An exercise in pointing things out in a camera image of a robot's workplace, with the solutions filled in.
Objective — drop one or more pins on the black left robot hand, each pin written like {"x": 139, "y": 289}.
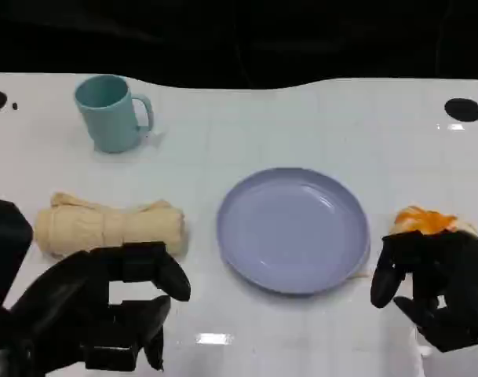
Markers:
{"x": 85, "y": 290}

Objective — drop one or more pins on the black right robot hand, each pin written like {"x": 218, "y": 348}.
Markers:
{"x": 450, "y": 282}

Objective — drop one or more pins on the orange and white bread roll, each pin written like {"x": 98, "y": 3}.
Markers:
{"x": 427, "y": 220}

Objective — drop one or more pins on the beige towel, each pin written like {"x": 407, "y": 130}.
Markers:
{"x": 113, "y": 228}

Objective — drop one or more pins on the lilac plate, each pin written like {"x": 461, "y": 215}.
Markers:
{"x": 293, "y": 231}

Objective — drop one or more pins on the pale green mug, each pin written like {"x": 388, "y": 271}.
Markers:
{"x": 109, "y": 118}

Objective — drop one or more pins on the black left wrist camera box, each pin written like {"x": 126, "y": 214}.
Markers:
{"x": 5, "y": 251}

